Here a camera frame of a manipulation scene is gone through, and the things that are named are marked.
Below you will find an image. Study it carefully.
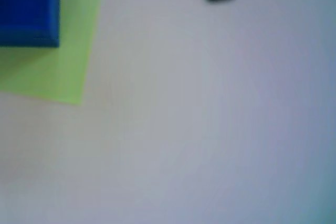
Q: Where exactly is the large blue cube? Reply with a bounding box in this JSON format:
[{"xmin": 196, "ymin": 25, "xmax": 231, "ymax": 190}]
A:
[{"xmin": 0, "ymin": 0, "xmax": 61, "ymax": 49}]

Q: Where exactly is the green paper square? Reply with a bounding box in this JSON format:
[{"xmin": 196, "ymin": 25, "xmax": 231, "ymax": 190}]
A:
[{"xmin": 0, "ymin": 0, "xmax": 105, "ymax": 106}]

